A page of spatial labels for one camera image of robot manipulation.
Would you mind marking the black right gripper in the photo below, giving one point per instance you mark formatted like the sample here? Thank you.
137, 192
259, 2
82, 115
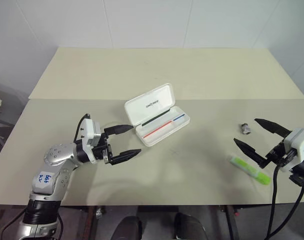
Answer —
279, 154

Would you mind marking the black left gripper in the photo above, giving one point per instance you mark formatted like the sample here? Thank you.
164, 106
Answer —
100, 153

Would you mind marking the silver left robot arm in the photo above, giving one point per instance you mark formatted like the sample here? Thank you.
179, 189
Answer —
57, 155

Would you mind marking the white plastic pencil case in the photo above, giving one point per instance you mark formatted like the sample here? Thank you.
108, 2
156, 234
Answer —
152, 105

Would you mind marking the green highlighter marker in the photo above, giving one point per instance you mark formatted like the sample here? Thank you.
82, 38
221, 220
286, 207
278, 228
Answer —
252, 171

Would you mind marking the red pen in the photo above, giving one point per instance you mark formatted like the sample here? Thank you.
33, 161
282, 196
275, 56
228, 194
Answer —
157, 129

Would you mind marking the black pen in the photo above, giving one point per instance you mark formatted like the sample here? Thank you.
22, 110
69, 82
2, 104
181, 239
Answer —
155, 117

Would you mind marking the blue pen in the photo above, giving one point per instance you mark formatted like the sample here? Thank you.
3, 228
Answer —
179, 117

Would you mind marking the white label blue handwriting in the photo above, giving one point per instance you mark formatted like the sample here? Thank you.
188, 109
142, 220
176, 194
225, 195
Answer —
44, 179

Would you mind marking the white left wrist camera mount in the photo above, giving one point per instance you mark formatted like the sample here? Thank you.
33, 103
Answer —
89, 132

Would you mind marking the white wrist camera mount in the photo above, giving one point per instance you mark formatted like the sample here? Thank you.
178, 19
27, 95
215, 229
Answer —
298, 142
89, 132

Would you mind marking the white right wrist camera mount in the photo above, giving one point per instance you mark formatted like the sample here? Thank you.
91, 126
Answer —
298, 142

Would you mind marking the silver metal bracket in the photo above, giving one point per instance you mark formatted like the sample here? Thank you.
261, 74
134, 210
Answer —
99, 212

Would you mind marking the black table frame leg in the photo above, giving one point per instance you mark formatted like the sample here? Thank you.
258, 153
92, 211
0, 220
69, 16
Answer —
232, 222

